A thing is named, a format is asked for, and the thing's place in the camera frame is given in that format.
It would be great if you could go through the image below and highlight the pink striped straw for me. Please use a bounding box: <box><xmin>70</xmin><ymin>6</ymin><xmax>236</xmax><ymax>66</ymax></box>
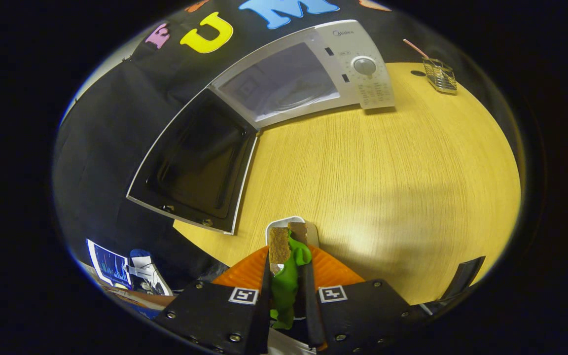
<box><xmin>402</xmin><ymin>38</ymin><xmax>430</xmax><ymax>61</ymax></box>

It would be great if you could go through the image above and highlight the toy burger with green lettuce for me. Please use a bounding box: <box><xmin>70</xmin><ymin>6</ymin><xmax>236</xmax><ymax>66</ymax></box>
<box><xmin>268</xmin><ymin>222</ymin><xmax>313</xmax><ymax>330</ymax></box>

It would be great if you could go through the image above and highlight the white plate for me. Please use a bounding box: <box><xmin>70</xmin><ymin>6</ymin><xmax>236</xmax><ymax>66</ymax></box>
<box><xmin>265</xmin><ymin>215</ymin><xmax>320</xmax><ymax>249</ymax></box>

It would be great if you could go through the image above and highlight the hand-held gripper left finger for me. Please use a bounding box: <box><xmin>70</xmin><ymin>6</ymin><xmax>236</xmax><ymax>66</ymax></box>
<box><xmin>152</xmin><ymin>246</ymin><xmax>272</xmax><ymax>355</ymax></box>

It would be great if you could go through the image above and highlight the computer monitor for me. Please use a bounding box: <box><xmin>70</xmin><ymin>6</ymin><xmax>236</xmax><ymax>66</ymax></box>
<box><xmin>87</xmin><ymin>239</ymin><xmax>133</xmax><ymax>290</ymax></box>

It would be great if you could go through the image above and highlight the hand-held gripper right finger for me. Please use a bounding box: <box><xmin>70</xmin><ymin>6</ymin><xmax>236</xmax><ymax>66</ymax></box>
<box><xmin>298</xmin><ymin>244</ymin><xmax>430</xmax><ymax>353</ymax></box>

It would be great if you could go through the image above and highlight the white microwave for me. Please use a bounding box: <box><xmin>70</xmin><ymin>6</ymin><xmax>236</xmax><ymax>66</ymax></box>
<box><xmin>126</xmin><ymin>20</ymin><xmax>396</xmax><ymax>235</ymax></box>

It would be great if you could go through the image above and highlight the brown desk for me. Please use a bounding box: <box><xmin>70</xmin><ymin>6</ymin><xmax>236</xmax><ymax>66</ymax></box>
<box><xmin>79</xmin><ymin>276</ymin><xmax>176</xmax><ymax>309</ymax></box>

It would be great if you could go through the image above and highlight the wire mesh holder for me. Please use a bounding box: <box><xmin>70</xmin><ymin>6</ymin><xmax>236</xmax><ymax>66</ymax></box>
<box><xmin>422</xmin><ymin>57</ymin><xmax>458</xmax><ymax>95</ymax></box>

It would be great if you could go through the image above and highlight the white and blue device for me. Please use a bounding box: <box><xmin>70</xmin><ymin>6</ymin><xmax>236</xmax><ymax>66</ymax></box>
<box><xmin>127</xmin><ymin>248</ymin><xmax>174</xmax><ymax>296</ymax></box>

